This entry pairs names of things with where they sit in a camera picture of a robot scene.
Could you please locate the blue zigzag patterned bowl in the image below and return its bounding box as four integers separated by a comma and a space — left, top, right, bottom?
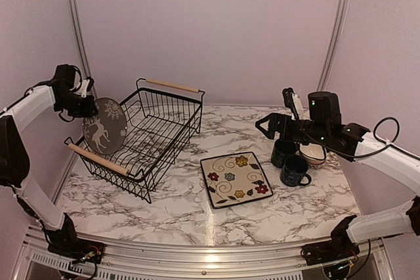
306, 159, 326, 167

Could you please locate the aluminium corner post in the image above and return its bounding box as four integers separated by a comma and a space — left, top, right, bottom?
62, 0, 98, 84
316, 0, 349, 91

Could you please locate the aluminium front rail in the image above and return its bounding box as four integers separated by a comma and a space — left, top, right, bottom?
12, 226, 394, 279

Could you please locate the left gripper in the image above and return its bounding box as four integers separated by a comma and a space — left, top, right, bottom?
56, 91, 98, 117

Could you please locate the round grey reindeer plate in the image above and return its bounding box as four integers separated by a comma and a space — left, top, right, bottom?
82, 98, 127, 155

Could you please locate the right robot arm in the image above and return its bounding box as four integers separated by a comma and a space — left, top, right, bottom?
255, 88, 419, 259

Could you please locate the beige ceramic bowl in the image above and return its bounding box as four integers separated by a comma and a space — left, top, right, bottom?
299, 144, 327, 160

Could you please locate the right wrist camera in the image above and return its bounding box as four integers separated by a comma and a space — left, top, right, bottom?
282, 87, 305, 120

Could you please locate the left aluminium corner post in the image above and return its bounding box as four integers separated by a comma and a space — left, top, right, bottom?
62, 0, 98, 84

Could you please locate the right aluminium corner post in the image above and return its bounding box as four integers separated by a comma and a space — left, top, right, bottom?
316, 0, 349, 91

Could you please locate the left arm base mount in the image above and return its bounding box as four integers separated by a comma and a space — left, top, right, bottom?
48, 239, 105, 264

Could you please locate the black wire dish rack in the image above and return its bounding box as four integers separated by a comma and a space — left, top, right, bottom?
64, 78, 205, 203

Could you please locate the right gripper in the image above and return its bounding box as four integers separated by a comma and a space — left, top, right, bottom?
255, 113, 329, 146

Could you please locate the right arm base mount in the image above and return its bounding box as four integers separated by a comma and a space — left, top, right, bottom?
301, 241, 360, 266

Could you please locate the dark blue mug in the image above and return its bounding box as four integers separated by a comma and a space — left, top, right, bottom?
280, 155, 312, 187

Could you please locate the square floral ceramic plate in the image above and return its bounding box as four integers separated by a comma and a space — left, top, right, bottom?
200, 151, 273, 209

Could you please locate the dark green mug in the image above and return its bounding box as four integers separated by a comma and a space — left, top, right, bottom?
270, 139, 298, 168

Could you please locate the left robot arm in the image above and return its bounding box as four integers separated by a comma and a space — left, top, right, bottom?
1, 79, 98, 257

